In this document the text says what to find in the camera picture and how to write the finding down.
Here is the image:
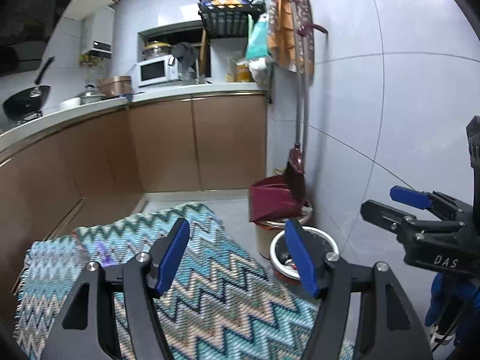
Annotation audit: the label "purple wrapper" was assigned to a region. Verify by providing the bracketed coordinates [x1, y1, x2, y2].
[96, 241, 116, 267]

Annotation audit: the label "white round trash bin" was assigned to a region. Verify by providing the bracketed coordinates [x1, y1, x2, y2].
[269, 223, 339, 282]

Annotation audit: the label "brown kitchen base cabinets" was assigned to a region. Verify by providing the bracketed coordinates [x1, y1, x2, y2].
[1, 94, 267, 324]

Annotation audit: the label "blue white gloved right hand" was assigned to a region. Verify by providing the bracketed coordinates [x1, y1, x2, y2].
[425, 273, 479, 346]

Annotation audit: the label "maroon broom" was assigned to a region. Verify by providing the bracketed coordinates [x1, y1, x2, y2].
[283, 21, 329, 201]

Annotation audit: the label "maroon dustpan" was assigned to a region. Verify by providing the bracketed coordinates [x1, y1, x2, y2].
[248, 175, 306, 222]

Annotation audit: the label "teal zigzag knitted cloth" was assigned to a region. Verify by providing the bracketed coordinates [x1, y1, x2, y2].
[13, 202, 317, 359]

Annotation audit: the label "orange patterned hanging apron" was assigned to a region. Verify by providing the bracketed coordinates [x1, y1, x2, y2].
[267, 0, 312, 72]

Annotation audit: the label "yellow jar on counter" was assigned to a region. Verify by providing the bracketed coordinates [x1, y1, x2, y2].
[235, 62, 253, 82]

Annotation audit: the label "teal hanging plastic bag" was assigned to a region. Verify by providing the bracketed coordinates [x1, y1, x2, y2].
[246, 13, 269, 60]

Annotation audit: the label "black wok pan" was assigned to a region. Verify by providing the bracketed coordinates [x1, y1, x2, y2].
[1, 54, 56, 121]

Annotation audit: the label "steel pot with lid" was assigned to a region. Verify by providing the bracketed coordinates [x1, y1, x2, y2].
[77, 84, 106, 105]

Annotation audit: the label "brown rice cooker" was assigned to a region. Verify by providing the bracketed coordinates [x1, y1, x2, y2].
[97, 76, 133, 98]

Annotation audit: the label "white microwave oven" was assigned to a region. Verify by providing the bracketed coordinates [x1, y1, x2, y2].
[137, 55, 180, 87]

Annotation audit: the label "black dish rack shelf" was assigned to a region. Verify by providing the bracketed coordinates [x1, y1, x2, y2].
[198, 0, 266, 39]

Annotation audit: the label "white gas water heater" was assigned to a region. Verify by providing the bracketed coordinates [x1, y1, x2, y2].
[82, 7, 116, 59]

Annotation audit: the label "black range hood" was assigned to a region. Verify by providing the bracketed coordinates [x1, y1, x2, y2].
[0, 0, 72, 76]

